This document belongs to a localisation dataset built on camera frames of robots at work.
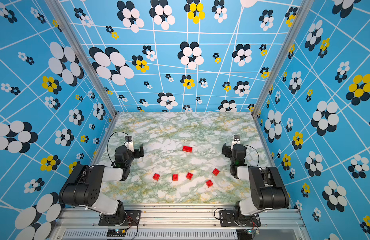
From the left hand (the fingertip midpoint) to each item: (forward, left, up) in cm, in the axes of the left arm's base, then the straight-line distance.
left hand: (136, 142), depth 94 cm
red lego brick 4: (-17, -49, -6) cm, 52 cm away
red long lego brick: (0, -32, -6) cm, 33 cm away
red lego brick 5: (-23, -45, -7) cm, 51 cm away
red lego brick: (-19, -14, -7) cm, 25 cm away
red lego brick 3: (-19, -34, -7) cm, 39 cm away
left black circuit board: (-46, +2, -10) cm, 47 cm away
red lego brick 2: (-19, -25, -7) cm, 33 cm away
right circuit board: (-46, -61, -7) cm, 77 cm away
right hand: (0, -63, 0) cm, 63 cm away
